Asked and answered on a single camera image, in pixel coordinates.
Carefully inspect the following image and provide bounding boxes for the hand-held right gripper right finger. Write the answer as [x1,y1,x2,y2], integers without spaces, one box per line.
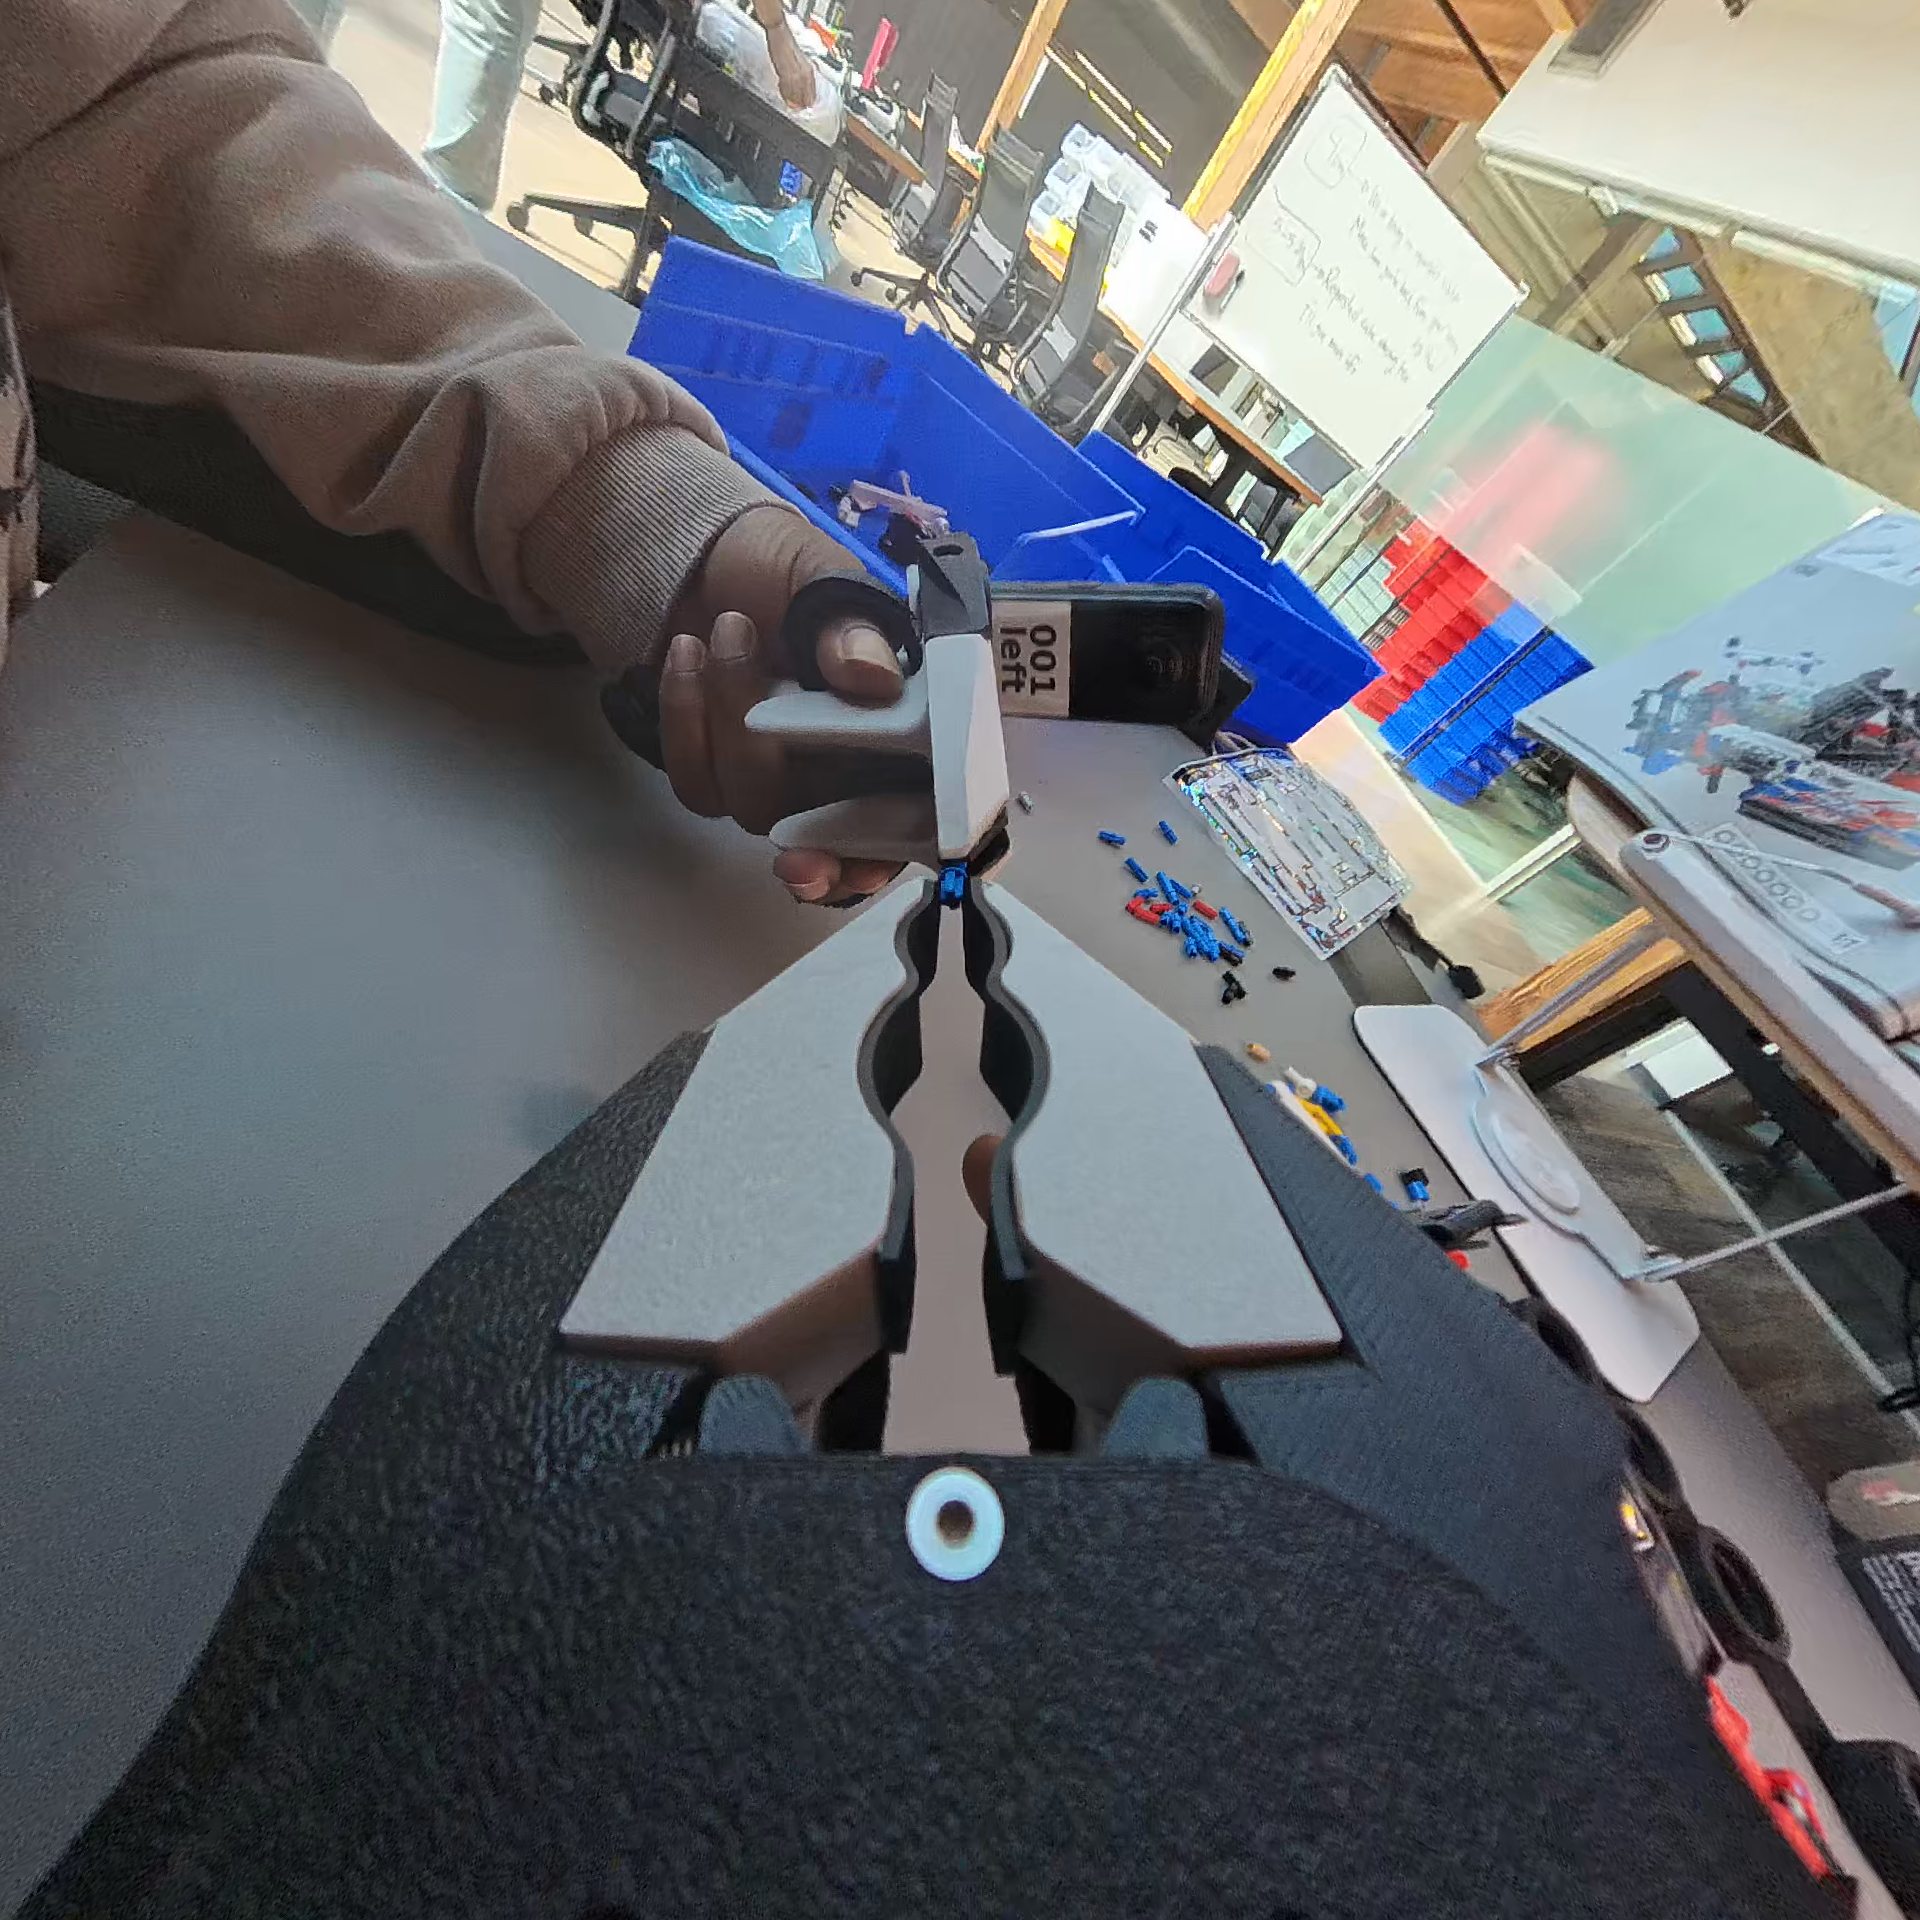
[961,877,1350,1382]

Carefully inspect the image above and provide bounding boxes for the wall of red blue bins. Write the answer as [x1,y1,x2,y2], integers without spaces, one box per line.
[1350,516,1593,803]

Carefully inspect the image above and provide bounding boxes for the holographic sticker sheet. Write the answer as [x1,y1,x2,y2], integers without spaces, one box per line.
[1166,750,1413,963]

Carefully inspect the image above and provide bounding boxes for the instruction booklet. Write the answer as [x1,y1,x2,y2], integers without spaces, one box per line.
[1519,509,1920,877]

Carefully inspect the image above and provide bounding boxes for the blue plastic bag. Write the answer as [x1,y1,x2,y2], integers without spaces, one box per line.
[648,139,831,280]

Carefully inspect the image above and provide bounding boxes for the person's left forearm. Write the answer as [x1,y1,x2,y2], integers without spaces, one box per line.
[0,0,789,677]

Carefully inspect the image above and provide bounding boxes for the cluttered wooden workbench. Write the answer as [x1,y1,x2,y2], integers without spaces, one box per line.
[661,0,992,197]

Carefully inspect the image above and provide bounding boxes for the blue labelled storage bin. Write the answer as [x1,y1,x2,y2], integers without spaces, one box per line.
[627,238,1150,595]

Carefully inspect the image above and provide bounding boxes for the stack of clear storage boxes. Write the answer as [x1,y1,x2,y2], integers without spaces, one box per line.
[1051,124,1177,234]

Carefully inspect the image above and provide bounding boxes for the dark printed box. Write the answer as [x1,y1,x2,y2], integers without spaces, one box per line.
[1829,1467,1920,1668]

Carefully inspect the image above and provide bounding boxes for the grey brick parts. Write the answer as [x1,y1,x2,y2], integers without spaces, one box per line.
[834,478,954,546]

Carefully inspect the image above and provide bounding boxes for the person's left hand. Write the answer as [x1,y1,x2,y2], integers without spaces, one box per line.
[657,503,941,907]

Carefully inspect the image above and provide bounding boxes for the toy brick race car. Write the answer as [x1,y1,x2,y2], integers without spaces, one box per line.
[1410,1193,1920,1920]

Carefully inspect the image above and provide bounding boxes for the pile of small brick pins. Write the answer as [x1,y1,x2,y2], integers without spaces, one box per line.
[1102,824,1255,968]

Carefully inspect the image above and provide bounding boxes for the long wooden table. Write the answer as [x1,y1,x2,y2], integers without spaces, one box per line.
[1035,225,1330,520]

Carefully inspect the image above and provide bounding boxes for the grey desk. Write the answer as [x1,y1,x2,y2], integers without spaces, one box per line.
[0,210,1920,1920]

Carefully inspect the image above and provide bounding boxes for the person's beige hoodie torso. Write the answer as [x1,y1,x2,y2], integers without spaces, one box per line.
[0,291,42,662]

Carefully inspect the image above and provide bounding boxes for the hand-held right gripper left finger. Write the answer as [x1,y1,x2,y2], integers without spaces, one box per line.
[559,876,941,1411]

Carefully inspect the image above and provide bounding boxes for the black office chair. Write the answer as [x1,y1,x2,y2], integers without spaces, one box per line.
[1011,187,1133,437]
[507,0,723,291]
[857,128,1051,362]

